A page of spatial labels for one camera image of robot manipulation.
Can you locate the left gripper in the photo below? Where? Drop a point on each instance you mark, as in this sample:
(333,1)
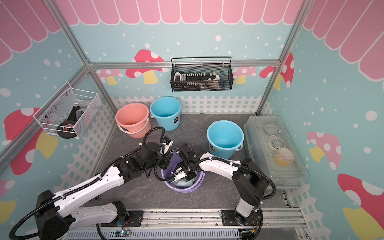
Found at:
(166,160)

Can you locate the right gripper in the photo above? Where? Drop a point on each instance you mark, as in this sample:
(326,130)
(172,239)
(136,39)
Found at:
(187,177)

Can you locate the purple bucket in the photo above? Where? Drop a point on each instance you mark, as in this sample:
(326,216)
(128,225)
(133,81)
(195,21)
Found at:
(168,172)

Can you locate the light green cloth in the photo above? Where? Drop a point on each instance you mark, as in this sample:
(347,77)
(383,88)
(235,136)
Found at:
(183,183)

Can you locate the teal bucket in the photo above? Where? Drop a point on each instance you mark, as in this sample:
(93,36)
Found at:
(167,112)
(225,138)

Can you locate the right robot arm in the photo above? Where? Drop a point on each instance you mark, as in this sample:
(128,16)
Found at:
(251,183)

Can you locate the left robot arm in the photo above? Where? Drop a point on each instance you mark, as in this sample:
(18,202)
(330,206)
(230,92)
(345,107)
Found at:
(58,213)

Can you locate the pink bucket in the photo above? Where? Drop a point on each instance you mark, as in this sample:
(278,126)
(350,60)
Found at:
(134,120)

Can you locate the clear plastic storage box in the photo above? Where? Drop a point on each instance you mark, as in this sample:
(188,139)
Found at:
(271,148)

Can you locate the white power strip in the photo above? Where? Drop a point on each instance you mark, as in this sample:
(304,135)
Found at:
(196,80)

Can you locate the black tape dispenser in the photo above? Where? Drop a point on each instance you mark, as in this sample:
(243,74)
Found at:
(66,129)

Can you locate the black wire wall basket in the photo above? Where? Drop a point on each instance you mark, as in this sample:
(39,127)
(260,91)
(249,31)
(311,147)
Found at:
(221,66)

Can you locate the white wire wall basket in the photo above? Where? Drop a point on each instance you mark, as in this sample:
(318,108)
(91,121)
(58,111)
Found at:
(58,108)

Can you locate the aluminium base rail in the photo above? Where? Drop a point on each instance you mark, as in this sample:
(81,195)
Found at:
(200,224)

